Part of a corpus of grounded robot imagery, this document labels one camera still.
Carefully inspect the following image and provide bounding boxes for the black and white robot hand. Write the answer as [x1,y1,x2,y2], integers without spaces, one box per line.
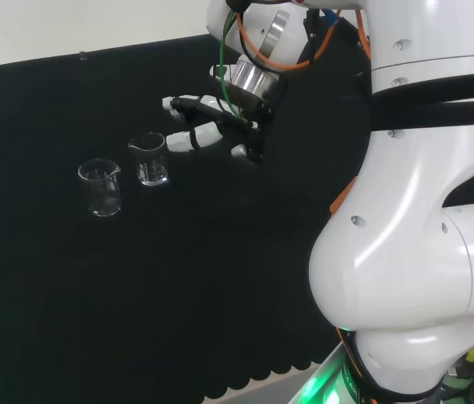
[161,78,286,166]

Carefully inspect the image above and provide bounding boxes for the small clear glass beaker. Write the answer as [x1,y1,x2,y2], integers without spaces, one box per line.
[127,131,170,187]

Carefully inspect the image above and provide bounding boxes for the tall clear glass beaker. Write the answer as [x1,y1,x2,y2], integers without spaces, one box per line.
[77,157,122,218]

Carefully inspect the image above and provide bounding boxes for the orange cable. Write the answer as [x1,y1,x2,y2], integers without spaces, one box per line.
[236,8,373,72]

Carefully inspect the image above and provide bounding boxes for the green cable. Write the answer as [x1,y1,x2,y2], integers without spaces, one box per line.
[218,8,249,125]

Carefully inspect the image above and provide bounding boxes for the black cloth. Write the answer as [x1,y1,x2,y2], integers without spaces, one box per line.
[0,33,474,404]

